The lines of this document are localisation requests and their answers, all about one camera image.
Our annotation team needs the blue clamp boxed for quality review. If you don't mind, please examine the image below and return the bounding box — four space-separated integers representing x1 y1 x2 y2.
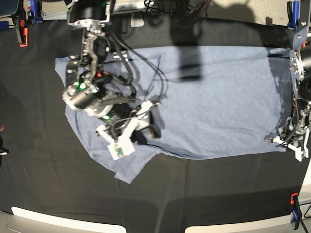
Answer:
287 0 300 31
290 193 302 231
27 0 43 24

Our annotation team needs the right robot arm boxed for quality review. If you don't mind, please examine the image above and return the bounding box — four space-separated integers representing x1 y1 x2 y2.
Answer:
62 0 161 160

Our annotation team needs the white bracket top centre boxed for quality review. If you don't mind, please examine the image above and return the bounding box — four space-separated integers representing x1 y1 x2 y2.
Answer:
130 11 145 28

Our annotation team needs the blue clamp bottom right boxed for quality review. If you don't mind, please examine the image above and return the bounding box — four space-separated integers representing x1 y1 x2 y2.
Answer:
290 193 302 231

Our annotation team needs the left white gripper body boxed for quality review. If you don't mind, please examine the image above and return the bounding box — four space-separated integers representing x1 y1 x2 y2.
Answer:
268 136 309 162

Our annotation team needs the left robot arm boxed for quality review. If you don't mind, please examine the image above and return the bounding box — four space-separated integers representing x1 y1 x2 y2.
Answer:
131 4 311 160

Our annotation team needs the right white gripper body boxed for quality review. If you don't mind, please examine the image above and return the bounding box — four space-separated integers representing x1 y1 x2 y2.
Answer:
96 100 159 160

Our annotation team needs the red clamp left edge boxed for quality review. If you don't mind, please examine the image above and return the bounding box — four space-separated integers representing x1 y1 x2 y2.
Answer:
14 19 28 47

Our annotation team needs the blue clamp top left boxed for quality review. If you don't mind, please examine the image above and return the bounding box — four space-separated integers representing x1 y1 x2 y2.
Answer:
27 0 43 24

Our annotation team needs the blue clamp top right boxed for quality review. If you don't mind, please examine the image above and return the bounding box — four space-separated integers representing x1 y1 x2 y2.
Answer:
287 0 300 31

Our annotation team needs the blue grey t-shirt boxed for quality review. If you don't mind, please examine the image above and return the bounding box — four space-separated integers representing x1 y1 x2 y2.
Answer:
65 46 292 183

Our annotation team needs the black table cloth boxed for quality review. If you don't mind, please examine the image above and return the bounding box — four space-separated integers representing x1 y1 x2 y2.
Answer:
0 21 309 233

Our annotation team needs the red black cable bundle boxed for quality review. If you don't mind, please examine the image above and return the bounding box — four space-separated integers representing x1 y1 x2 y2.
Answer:
174 0 212 25

